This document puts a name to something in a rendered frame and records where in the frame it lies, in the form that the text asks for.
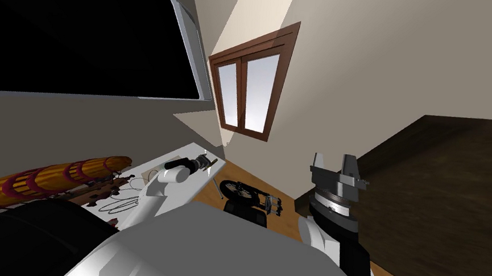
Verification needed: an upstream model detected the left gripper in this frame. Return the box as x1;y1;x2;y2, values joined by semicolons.
194;153;219;172

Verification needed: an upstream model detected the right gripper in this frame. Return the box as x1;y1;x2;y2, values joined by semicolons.
306;150;373;203

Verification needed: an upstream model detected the white table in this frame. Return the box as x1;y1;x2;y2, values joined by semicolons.
0;121;230;263

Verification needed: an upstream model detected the brown framed window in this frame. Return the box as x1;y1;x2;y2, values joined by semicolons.
200;12;302;145

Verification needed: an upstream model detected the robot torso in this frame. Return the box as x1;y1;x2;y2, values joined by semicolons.
57;161;398;276

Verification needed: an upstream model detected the brown wooden object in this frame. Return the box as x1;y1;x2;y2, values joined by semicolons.
65;169;135;213

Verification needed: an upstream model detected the dark brown wooden cabinet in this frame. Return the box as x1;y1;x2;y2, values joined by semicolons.
286;97;492;276

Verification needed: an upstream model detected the orange red striped roll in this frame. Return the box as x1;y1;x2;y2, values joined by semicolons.
0;142;134;241

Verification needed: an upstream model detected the black screen with grey frame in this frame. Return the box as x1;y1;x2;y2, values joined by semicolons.
0;0;226;122

